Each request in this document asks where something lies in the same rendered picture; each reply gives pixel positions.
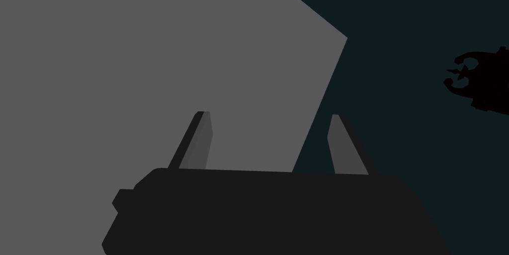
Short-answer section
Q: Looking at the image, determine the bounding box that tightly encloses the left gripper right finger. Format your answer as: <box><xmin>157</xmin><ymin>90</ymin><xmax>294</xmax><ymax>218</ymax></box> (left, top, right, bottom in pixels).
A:
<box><xmin>327</xmin><ymin>113</ymin><xmax>379</xmax><ymax>176</ymax></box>

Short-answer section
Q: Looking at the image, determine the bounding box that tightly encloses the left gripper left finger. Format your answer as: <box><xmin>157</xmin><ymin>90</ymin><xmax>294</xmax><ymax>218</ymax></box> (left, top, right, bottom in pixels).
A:
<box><xmin>167</xmin><ymin>110</ymin><xmax>214</xmax><ymax>170</ymax></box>

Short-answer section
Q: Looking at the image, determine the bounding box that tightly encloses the black jagged shape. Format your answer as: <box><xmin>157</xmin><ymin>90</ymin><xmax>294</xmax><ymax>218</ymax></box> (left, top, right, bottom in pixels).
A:
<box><xmin>443</xmin><ymin>46</ymin><xmax>509</xmax><ymax>116</ymax></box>

